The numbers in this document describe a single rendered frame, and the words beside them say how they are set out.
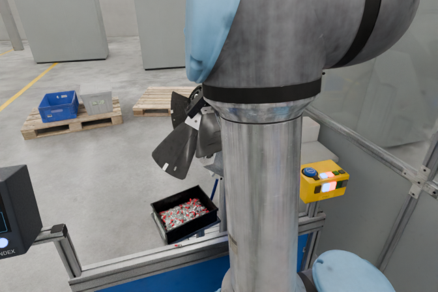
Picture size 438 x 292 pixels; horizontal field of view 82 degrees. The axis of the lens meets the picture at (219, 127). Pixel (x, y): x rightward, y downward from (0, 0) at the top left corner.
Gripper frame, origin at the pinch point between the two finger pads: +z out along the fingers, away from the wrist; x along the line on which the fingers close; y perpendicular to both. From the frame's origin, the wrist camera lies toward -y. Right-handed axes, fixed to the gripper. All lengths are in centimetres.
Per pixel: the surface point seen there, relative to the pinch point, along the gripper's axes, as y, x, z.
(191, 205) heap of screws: -22.2, 6.5, 31.6
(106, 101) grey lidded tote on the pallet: -103, 285, 62
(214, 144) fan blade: -4.6, 0.9, 3.6
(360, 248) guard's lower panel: 47, -9, 94
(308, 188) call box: 18.0, -18.5, 21.1
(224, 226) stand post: -14, 31, 84
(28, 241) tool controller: -56, -19, -6
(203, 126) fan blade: -5.3, 12.3, 1.7
